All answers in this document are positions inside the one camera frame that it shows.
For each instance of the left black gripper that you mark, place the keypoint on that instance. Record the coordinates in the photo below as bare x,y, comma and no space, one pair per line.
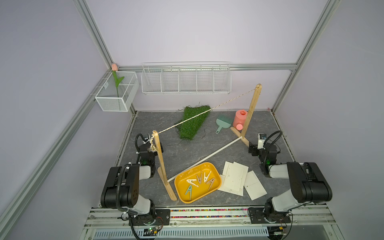
139,146

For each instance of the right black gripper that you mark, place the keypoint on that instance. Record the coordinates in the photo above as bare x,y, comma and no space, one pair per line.
253,149

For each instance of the postcard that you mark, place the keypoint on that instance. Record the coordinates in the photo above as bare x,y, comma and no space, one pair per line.
223,188
253,186
235,175

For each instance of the teal clothespin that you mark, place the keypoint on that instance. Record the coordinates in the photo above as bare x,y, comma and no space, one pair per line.
188,192

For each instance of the beige clothespin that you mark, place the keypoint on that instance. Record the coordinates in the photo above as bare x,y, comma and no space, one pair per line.
199,177
210,183

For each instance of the white clothespin end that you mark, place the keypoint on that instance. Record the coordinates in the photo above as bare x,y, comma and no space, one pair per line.
193,182
206,176

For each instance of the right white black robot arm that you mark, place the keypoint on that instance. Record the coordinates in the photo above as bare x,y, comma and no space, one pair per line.
307,183

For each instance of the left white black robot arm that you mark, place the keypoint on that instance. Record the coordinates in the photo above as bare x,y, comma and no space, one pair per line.
121,189

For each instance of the wooden clothesline stand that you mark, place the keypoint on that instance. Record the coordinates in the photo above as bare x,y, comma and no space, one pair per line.
156,143

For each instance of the pink watering can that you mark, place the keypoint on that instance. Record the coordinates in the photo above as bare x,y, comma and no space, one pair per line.
240,119

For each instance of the green artificial grass patch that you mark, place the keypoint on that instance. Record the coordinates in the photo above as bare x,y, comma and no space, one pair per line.
190,128

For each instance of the yellow plastic tray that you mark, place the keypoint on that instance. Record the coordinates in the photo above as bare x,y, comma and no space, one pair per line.
181,184

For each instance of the teal small brush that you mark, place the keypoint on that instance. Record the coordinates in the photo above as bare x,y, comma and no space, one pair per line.
223,122

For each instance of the small white mesh basket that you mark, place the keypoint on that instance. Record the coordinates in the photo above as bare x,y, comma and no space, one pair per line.
107,98

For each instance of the pink artificial tulip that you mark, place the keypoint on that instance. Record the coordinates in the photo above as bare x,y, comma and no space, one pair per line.
117,79

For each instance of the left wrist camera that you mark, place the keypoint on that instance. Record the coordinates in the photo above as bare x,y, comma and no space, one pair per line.
145,140

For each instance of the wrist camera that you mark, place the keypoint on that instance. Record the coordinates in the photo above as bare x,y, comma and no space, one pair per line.
145,140
261,140

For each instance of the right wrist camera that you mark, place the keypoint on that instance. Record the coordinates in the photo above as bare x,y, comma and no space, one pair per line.
261,140

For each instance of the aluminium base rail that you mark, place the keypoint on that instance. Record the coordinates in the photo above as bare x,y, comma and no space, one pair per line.
311,222

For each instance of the long white wire basket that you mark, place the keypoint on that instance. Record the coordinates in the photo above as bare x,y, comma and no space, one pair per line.
186,78

